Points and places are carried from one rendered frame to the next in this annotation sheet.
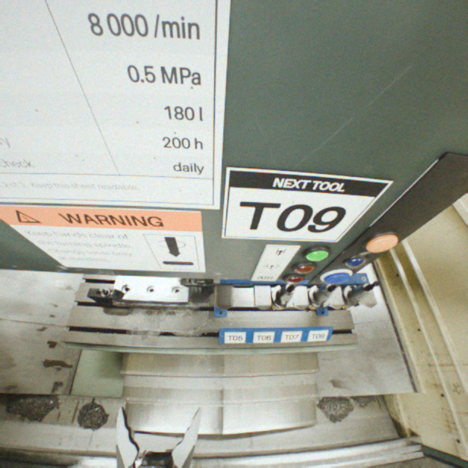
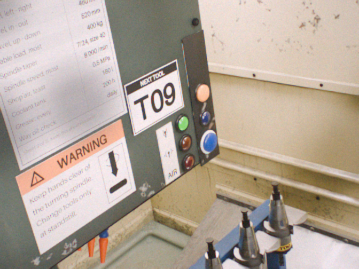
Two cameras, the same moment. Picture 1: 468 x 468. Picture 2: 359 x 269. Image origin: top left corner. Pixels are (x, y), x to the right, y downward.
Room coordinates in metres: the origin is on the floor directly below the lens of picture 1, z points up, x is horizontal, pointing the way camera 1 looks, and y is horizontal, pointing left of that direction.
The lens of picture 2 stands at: (-0.47, 0.34, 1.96)
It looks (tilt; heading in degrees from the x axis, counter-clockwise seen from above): 26 degrees down; 324
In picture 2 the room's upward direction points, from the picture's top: 9 degrees counter-clockwise
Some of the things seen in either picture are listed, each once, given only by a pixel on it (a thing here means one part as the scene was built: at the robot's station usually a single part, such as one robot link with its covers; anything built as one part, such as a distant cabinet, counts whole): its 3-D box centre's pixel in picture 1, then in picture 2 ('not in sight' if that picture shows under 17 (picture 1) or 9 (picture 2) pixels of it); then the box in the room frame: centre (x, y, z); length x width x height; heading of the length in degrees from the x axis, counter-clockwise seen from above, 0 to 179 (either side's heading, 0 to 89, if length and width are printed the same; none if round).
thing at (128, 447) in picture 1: (128, 433); not in sight; (-0.15, 0.14, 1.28); 0.09 x 0.03 x 0.06; 45
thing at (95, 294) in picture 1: (108, 295); not in sight; (0.16, 0.44, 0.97); 0.13 x 0.03 x 0.15; 98
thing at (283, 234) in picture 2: (352, 296); (278, 227); (0.22, -0.38, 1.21); 0.06 x 0.06 x 0.03
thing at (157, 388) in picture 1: (222, 389); not in sight; (-0.10, -0.06, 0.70); 0.90 x 0.30 x 0.16; 98
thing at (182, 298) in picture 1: (156, 273); not in sight; (0.28, 0.29, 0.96); 0.29 x 0.23 x 0.05; 98
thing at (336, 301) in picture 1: (334, 297); (264, 242); (0.21, -0.33, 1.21); 0.07 x 0.05 x 0.01; 8
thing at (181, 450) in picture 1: (190, 434); not in sight; (-0.13, 0.02, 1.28); 0.09 x 0.03 x 0.06; 153
